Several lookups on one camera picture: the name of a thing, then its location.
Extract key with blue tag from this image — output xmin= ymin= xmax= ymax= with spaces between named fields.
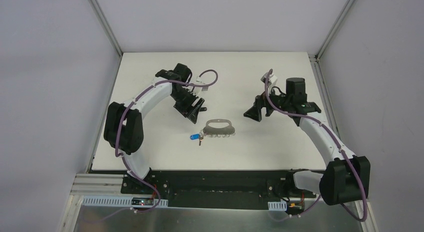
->
xmin=189 ymin=133 xmax=205 ymax=146

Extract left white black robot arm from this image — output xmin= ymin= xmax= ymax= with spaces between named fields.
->
xmin=103 ymin=63 xmax=217 ymax=194

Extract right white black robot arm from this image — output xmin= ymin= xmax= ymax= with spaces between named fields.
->
xmin=243 ymin=75 xmax=371 ymax=205

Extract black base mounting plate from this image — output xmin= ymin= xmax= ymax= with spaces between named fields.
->
xmin=120 ymin=170 xmax=317 ymax=211

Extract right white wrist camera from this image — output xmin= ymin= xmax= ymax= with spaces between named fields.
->
xmin=260 ymin=73 xmax=278 ymax=89

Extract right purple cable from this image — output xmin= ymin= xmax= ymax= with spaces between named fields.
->
xmin=263 ymin=69 xmax=369 ymax=222

